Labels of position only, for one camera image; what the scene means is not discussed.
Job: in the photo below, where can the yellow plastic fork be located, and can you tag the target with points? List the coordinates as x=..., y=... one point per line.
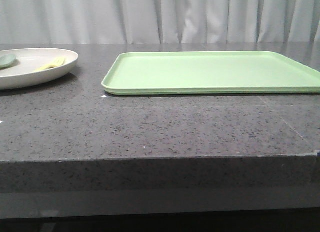
x=56, y=62

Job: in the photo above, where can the beige round plate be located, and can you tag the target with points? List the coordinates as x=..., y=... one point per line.
x=22, y=73

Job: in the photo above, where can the light green tray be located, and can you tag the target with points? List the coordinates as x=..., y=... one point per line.
x=209, y=72

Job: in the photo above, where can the mint green spoon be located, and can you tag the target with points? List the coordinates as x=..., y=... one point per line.
x=7, y=60

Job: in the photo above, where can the white curtain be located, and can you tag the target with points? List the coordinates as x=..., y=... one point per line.
x=158, y=21

